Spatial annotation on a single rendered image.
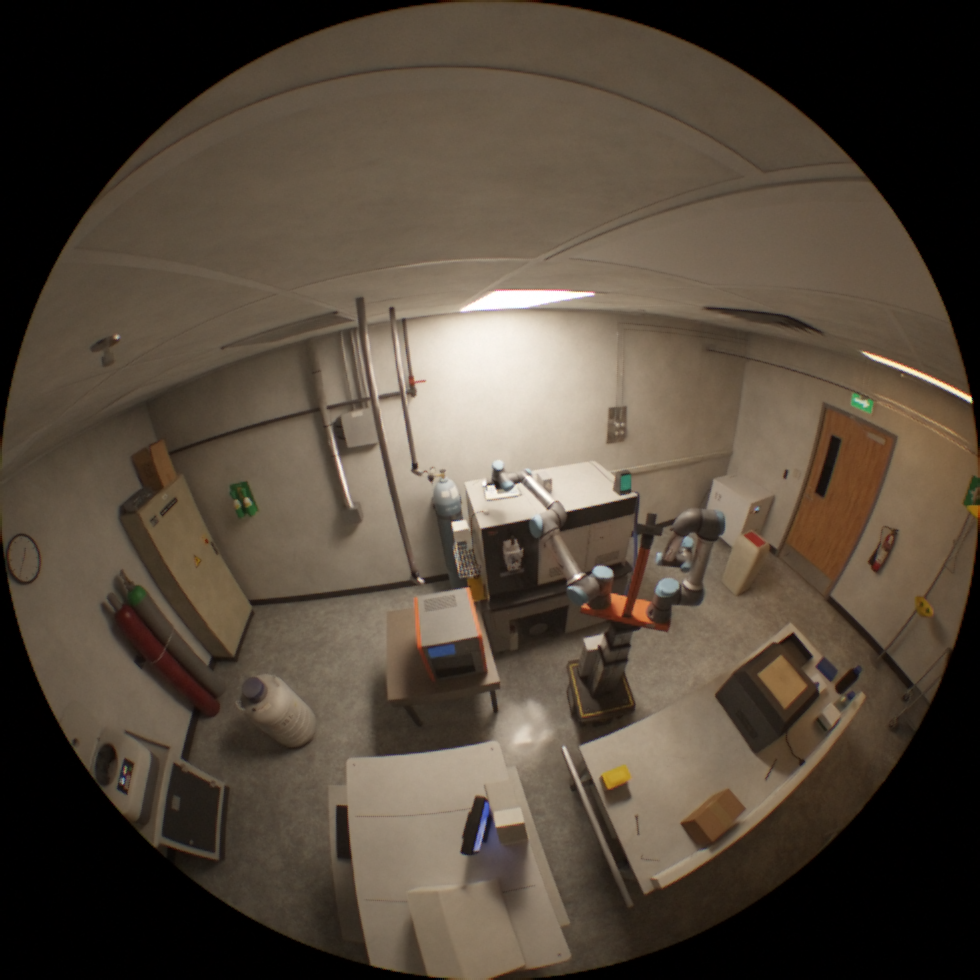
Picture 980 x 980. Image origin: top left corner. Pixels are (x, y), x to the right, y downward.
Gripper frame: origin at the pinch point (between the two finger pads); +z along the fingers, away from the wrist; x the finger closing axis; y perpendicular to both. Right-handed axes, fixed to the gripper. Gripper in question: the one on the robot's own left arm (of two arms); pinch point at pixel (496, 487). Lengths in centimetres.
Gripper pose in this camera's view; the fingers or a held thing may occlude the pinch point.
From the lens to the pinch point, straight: 225.1
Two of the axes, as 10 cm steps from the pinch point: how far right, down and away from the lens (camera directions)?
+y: -1.6, -8.9, 4.2
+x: -9.9, 1.3, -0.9
